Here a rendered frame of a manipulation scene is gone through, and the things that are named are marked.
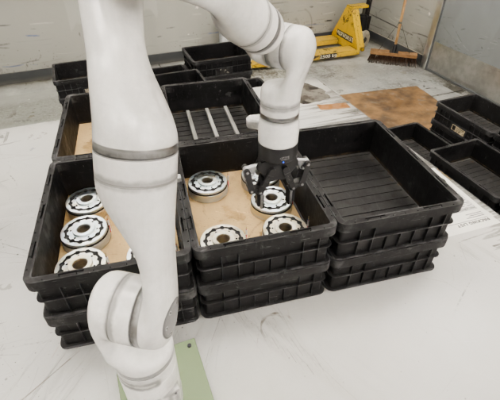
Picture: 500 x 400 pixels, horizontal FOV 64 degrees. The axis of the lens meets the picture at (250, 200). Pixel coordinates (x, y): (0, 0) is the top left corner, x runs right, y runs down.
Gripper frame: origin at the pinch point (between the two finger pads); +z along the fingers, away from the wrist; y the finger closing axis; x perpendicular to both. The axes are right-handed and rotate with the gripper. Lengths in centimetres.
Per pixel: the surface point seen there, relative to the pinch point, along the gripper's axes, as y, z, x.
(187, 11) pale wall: 22, 45, 355
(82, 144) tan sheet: -45, 12, 56
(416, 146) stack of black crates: 121, 67, 107
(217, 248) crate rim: -14.0, 2.8, -8.5
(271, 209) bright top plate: 1.7, 9.3, 7.3
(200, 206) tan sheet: -14.1, 12.5, 16.5
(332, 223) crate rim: 10.2, 2.7, -7.4
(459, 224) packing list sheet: 59, 25, 6
